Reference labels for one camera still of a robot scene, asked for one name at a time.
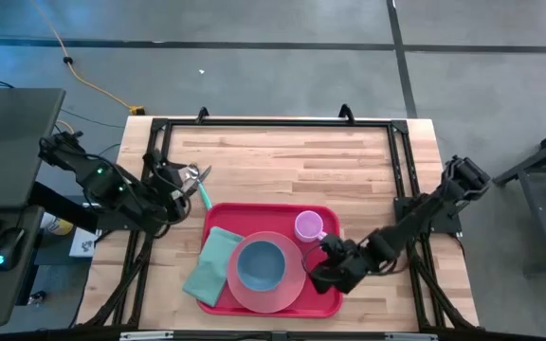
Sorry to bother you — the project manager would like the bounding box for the black desk support bar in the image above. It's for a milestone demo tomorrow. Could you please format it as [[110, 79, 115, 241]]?
[[28, 181, 100, 231]]

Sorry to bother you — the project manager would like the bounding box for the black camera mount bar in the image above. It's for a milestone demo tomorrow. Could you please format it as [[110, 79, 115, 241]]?
[[0, 325, 546, 341]]

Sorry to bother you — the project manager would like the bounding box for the red plastic tray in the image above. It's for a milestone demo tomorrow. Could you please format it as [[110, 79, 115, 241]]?
[[195, 202, 344, 319]]

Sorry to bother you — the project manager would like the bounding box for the teal cloth napkin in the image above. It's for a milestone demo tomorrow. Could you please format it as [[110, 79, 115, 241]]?
[[181, 225, 246, 308]]

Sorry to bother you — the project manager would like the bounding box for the grey desk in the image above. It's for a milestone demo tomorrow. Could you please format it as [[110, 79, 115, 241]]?
[[0, 87, 66, 328]]

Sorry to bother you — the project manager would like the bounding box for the white printed box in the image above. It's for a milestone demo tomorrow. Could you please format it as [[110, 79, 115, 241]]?
[[68, 226, 99, 259]]

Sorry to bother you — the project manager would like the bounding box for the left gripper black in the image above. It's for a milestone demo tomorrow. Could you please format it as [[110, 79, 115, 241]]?
[[142, 150, 202, 204]]

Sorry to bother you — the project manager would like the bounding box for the blue bowl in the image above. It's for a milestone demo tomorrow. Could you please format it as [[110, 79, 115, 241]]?
[[235, 239, 287, 293]]

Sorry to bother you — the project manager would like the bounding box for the black aluminium table frame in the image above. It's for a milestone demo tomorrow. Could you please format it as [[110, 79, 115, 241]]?
[[76, 104, 481, 332]]

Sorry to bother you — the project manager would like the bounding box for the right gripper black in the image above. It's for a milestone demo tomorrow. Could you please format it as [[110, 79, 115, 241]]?
[[309, 234, 374, 295]]

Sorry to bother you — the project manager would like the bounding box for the pink round plate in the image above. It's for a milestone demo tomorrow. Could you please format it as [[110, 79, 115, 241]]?
[[226, 230, 308, 314]]

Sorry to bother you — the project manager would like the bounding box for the black computer mouse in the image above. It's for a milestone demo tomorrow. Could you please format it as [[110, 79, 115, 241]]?
[[0, 226, 27, 273]]

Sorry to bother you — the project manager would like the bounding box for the pink plastic mug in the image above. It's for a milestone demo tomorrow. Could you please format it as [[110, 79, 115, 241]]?
[[294, 210, 330, 243]]

